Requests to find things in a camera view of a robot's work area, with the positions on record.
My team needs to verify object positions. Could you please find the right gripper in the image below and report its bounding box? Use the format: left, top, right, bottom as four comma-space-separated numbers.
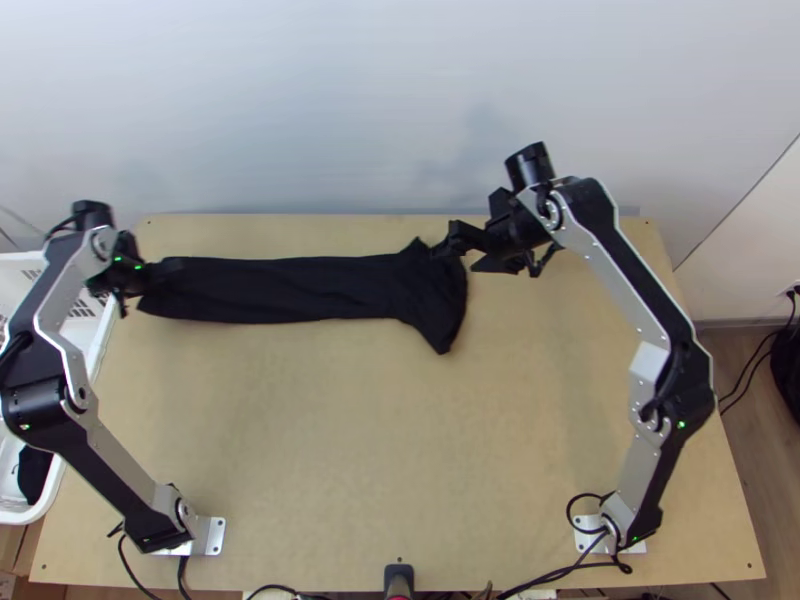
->
429, 208, 534, 275

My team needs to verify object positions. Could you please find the black t-shirt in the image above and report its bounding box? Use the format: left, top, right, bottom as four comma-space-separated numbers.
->
136, 236, 471, 356

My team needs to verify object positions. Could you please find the white laundry basket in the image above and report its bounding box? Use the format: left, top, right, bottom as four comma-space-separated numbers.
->
0, 248, 121, 528

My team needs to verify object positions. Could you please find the black garment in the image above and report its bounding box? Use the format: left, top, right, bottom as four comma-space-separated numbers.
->
16, 446, 53, 508

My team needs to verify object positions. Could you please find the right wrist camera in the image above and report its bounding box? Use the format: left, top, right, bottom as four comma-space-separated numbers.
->
487, 186, 520, 219

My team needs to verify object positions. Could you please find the black cable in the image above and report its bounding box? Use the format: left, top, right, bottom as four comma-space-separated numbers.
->
717, 286, 800, 418
564, 491, 634, 576
106, 527, 195, 600

